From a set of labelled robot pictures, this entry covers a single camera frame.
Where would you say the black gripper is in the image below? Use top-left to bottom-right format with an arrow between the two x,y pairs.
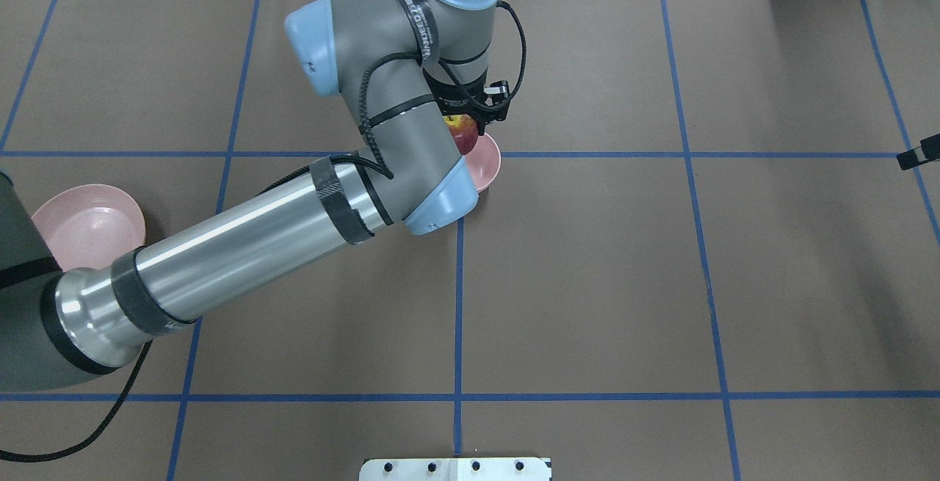
427,70 -> 491,137

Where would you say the red apple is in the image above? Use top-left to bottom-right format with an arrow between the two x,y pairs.
443,114 -> 480,156

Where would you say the pink bowl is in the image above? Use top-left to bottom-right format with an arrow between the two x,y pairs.
464,134 -> 502,193

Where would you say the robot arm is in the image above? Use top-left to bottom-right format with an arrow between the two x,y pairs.
1,0 -> 508,393

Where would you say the pink plate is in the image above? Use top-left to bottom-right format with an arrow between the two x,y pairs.
32,184 -> 145,271

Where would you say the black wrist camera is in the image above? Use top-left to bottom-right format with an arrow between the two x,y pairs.
482,80 -> 511,124

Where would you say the white metal base plate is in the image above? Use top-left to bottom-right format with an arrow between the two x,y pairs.
358,457 -> 553,480

